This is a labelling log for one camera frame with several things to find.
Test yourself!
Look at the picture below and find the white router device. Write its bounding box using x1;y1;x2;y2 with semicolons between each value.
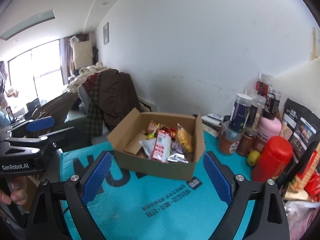
201;113;223;128

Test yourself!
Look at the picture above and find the large red snack bag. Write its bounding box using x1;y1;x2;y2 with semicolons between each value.
164;127;177;139

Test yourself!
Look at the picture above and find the black coffee pouch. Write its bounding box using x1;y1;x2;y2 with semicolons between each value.
280;98;319;163

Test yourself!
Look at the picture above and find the cereal snack bag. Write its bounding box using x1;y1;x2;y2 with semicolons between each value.
146;120;165;135

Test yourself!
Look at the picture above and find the person's left hand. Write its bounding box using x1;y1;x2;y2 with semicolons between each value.
0;177;28;205

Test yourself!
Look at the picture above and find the green plaid shirt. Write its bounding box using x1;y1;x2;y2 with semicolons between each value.
84;73;103;137

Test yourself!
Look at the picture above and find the clear jar red label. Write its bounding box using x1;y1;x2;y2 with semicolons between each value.
255;72;271;97

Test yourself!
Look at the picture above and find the grey office chair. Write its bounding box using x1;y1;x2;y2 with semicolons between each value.
78;85;91;114

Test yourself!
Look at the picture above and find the dark blue label jar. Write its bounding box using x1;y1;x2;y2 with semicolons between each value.
229;93;253;133

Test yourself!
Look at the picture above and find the brown spice jar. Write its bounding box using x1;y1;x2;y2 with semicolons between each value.
236;128;257;157

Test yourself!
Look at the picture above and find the framed wall picture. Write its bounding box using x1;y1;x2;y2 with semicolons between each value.
103;22;110;45

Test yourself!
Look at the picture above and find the open cardboard box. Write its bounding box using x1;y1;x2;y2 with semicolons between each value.
107;109;205;180

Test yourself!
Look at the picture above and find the clear jar with nuts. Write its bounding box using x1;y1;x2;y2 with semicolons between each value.
246;94;266;132

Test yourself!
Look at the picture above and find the yellow green lollipop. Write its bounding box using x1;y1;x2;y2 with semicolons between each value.
147;124;159;140

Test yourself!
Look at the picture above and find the brown powder jar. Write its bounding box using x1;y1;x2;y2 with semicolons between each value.
218;121;242;154

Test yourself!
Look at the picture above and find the pink lidded jar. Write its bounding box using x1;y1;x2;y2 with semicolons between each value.
252;117;281;153

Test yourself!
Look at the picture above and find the small tan cardboard box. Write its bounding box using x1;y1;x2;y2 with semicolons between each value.
124;134;147;155

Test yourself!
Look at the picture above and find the stack of flat cardboard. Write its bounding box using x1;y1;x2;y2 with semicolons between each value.
32;92;78;124

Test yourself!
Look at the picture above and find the yellow green lemon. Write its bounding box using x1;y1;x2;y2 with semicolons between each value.
247;151;261;167

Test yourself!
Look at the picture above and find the red plastic canister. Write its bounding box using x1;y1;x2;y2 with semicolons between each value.
251;136;293;183

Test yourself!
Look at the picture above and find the teal bubble table mat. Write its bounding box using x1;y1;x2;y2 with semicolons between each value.
60;132;251;239

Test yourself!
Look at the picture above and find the silver purple snack packet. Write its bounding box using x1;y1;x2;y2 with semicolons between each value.
167;141;189;164

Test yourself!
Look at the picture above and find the pile of laundry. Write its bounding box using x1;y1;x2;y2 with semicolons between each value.
67;62;110;93

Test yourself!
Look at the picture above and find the white patterned bread bag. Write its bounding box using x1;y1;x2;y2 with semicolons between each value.
139;138;156;159

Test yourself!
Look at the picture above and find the red green packet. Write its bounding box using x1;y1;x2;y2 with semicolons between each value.
151;131;171;163

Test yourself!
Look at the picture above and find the brown jacket on chair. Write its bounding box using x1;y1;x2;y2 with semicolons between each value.
98;69;142;131

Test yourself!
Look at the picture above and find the waffle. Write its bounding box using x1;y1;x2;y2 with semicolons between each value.
176;124;193;154

